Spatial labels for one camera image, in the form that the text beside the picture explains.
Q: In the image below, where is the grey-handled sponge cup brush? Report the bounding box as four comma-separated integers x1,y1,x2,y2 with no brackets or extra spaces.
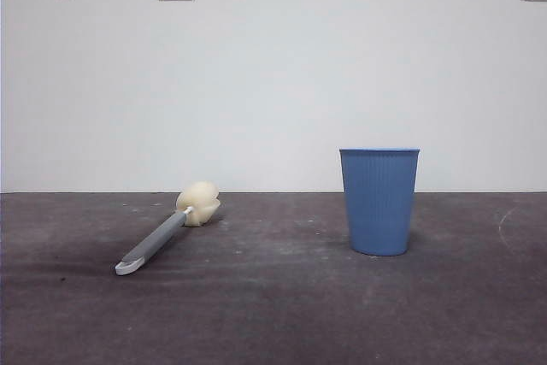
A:
114,180,221,277

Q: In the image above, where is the blue ribbed plastic cup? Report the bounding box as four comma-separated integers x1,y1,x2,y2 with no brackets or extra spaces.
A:
338,147,421,257

